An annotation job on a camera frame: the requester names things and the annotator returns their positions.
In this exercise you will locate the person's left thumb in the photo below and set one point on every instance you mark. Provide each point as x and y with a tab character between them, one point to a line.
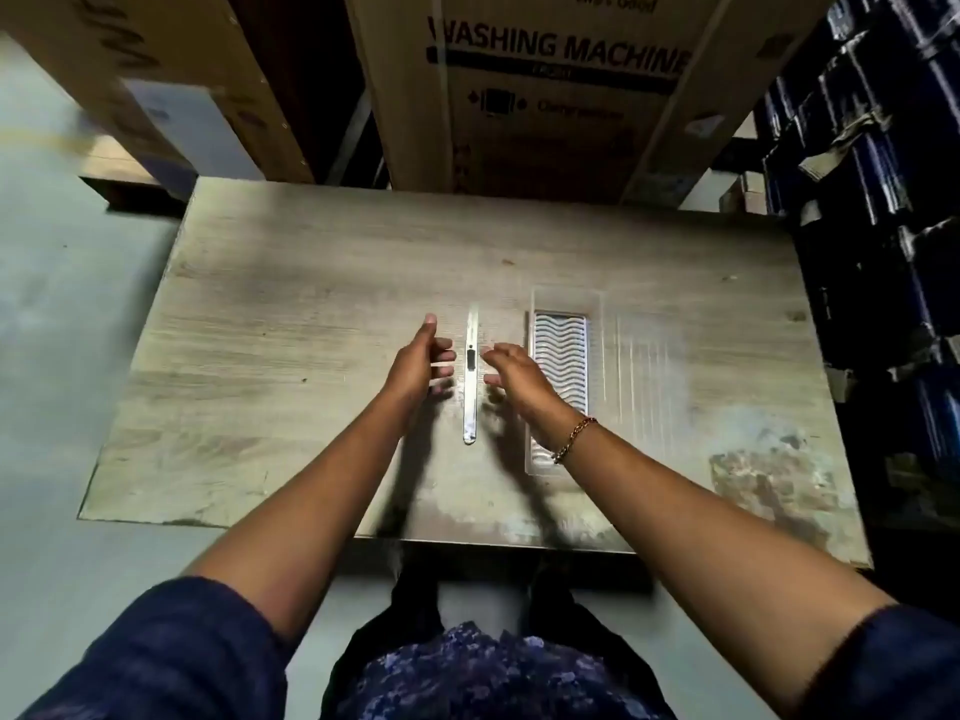
430	326

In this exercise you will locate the person's left forearm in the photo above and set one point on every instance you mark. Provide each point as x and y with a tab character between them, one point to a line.
315	502

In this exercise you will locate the white wavy ribbed plate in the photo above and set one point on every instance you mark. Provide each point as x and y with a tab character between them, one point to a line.
562	344

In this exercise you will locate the plain brown cardboard box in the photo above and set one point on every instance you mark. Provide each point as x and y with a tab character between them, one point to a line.
195	59

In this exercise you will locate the person's right thumb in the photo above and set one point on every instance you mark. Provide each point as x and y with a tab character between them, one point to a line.
504	347

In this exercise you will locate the person's left middle finger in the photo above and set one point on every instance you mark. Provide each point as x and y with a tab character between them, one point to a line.
445	357

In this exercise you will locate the person's left hand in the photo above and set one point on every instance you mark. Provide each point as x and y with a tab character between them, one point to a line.
409	371

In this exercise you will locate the large printed cardboard box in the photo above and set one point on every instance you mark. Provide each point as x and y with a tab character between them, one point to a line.
570	104

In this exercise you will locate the dark blue floral garment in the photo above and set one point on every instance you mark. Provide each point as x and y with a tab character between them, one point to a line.
487	682

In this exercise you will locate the clear plastic blister tray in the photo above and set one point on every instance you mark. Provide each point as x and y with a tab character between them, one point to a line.
630	367

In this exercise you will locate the wooden pallet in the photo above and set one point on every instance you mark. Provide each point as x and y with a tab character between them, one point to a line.
120	176

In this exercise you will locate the stack of dark blue crates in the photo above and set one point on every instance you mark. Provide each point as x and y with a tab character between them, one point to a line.
877	187

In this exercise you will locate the silver metal strip with slot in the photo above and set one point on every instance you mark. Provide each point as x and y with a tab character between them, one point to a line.
470	397

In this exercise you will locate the person's right hand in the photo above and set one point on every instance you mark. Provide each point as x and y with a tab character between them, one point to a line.
529	386

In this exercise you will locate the person's right forearm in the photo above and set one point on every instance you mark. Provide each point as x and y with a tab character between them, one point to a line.
697	547

